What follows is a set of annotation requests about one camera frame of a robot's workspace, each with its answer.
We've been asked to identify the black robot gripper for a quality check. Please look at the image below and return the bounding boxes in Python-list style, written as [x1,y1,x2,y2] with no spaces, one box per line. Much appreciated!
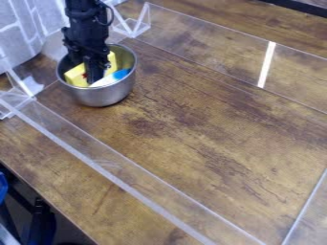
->
[62,0,114,84]

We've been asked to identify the white blue tube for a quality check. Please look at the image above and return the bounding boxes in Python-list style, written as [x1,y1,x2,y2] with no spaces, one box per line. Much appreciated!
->
[91,69,131,87]

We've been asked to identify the grey brick pattern cloth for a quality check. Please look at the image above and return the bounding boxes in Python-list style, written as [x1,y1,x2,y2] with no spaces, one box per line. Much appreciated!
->
[0,0,67,75]

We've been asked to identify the clear acrylic barrier frame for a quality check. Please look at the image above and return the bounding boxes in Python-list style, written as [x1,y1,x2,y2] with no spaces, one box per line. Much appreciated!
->
[0,0,327,245]

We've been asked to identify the yellow butter block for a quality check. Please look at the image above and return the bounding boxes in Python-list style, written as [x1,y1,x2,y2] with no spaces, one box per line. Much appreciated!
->
[64,52,118,87]

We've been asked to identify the stainless steel bowl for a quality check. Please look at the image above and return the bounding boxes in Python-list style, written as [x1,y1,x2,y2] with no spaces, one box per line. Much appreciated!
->
[56,44,136,107]

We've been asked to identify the black table leg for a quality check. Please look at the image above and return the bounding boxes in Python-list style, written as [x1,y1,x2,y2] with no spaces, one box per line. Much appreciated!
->
[27,198,56,245]

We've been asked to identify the blue object under table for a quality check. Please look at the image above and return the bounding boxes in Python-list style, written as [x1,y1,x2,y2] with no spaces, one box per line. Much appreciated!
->
[0,172,8,205]

